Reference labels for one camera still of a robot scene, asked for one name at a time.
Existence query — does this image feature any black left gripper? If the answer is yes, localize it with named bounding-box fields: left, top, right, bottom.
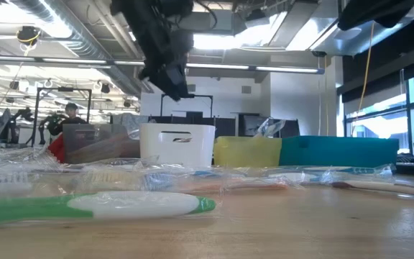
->
left=110, top=0, right=196, bottom=78

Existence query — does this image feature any grey ceiling box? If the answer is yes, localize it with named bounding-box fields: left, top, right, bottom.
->
left=208, top=9, right=235, bottom=32

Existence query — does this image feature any long ceiling light strip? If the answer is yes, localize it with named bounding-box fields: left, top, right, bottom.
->
left=0, top=53, right=326, bottom=75

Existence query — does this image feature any person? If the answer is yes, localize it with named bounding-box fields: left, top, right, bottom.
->
left=53, top=102, right=88, bottom=137

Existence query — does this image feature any grey translucent bin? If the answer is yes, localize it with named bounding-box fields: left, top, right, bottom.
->
left=62, top=124, right=142, bottom=165

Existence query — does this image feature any white plastic bin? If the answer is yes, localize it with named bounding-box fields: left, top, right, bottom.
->
left=139, top=123, right=216, bottom=168

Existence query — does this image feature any black ceiling fixture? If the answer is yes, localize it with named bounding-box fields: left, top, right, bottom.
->
left=15, top=24, right=43, bottom=47

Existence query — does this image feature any yellow plastic bin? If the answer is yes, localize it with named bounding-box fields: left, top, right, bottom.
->
left=213, top=135, right=283, bottom=168

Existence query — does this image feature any small red bin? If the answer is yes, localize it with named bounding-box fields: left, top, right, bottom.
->
left=47, top=132, right=66, bottom=163

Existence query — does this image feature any teal plastic bin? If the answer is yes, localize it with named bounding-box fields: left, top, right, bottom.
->
left=279, top=135, right=400, bottom=167

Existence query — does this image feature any green toothbrush in clear wrapper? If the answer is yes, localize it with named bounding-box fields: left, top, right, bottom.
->
left=0, top=189, right=217, bottom=227

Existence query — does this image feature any black framed window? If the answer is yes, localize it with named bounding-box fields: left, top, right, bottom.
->
left=343, top=68, right=414, bottom=150

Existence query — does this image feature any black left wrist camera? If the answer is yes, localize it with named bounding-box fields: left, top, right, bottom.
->
left=140, top=60, right=196, bottom=102

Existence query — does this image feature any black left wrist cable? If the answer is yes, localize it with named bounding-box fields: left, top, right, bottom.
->
left=192, top=0, right=218, bottom=30

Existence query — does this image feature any silver rectangular air duct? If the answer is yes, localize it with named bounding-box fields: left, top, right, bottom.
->
left=285, top=0, right=414, bottom=57

